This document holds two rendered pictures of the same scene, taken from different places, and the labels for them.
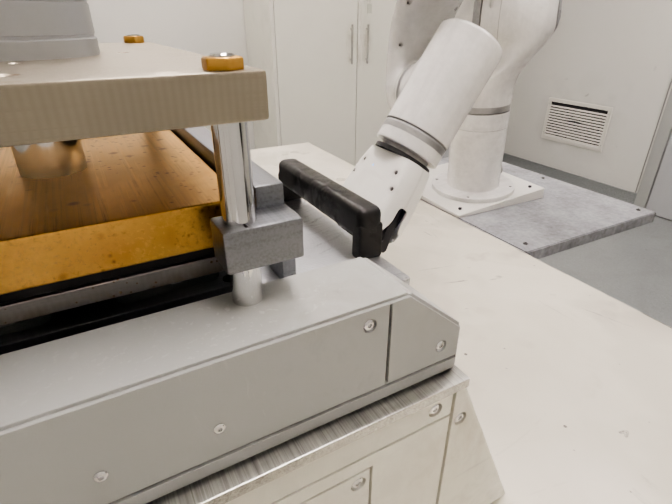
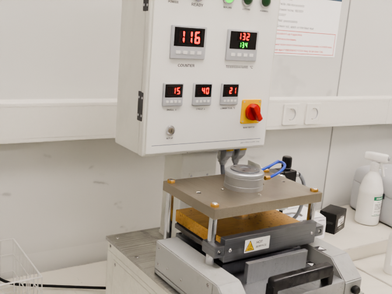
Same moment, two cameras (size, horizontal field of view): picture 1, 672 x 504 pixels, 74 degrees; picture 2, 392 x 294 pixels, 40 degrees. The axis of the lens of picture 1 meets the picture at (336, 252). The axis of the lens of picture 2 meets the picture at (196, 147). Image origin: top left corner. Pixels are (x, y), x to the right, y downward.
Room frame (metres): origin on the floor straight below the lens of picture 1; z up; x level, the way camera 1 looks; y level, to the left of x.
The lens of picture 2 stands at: (0.07, -0.85, 1.42)
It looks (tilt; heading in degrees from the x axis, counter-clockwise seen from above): 13 degrees down; 85
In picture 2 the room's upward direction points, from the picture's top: 5 degrees clockwise
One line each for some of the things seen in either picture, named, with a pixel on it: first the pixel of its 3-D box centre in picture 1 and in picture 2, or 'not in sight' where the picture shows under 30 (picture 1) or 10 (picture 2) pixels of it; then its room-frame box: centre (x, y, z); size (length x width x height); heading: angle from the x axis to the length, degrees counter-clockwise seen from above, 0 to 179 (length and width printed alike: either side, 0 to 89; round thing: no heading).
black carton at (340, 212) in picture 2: not in sight; (332, 219); (0.69, 0.78, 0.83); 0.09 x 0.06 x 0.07; 50
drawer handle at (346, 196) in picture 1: (323, 201); (301, 280); (0.36, 0.01, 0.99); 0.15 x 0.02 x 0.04; 29
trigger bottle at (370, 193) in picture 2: not in sight; (372, 188); (0.85, 0.85, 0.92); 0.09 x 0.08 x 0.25; 139
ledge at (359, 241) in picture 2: not in sight; (330, 234); (0.70, 0.79, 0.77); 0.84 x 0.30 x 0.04; 28
